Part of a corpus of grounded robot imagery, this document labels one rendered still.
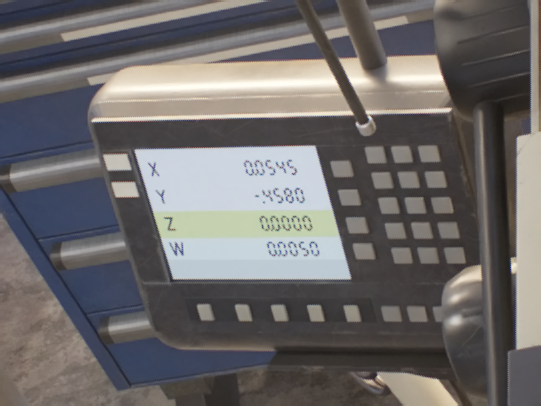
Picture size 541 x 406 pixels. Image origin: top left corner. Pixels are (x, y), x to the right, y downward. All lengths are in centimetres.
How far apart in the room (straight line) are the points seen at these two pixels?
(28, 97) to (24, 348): 83
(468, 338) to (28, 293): 274
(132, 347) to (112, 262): 16
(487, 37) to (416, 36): 180
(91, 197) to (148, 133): 119
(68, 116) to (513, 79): 198
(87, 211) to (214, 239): 118
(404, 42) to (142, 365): 67
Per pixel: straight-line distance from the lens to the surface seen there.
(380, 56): 224
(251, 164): 228
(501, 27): 144
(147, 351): 370
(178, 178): 232
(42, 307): 416
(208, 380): 378
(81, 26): 325
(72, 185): 348
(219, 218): 232
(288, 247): 231
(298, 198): 228
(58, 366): 407
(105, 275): 359
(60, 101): 338
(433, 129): 220
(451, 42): 144
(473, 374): 148
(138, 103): 232
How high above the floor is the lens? 276
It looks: 42 degrees down
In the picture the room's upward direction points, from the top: 29 degrees counter-clockwise
